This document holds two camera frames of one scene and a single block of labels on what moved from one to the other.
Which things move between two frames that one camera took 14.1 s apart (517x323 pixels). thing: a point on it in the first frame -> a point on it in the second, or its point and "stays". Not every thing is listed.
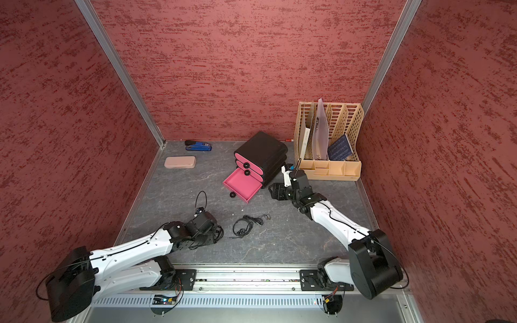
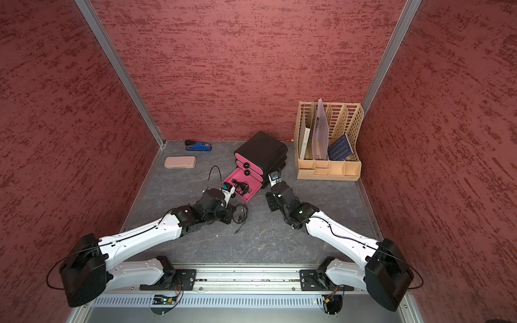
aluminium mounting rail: (247, 279) stays
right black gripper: (277, 189) -> (270, 200)
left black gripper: (210, 238) -> (226, 219)
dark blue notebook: (340, 149) stays
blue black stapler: (193, 145) stays
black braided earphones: (258, 221) -> (242, 188)
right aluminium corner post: (405, 16) stays
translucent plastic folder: (320, 135) stays
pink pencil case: (180, 162) stays
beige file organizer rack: (327, 140) stays
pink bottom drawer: (242, 185) stays
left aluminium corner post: (111, 49) stays
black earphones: (221, 235) -> (240, 187)
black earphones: (243, 232) -> (245, 217)
